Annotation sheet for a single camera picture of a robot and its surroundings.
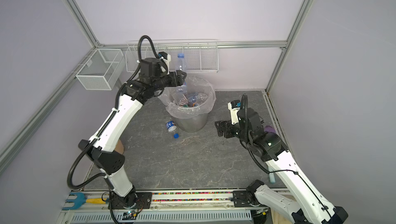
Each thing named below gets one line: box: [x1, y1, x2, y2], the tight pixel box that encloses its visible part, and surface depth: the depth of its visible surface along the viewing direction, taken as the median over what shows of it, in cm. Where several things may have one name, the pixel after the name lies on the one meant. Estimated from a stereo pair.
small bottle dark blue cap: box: [165, 120, 180, 139], surface depth 97 cm
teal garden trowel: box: [268, 169, 276, 184], surface depth 80 cm
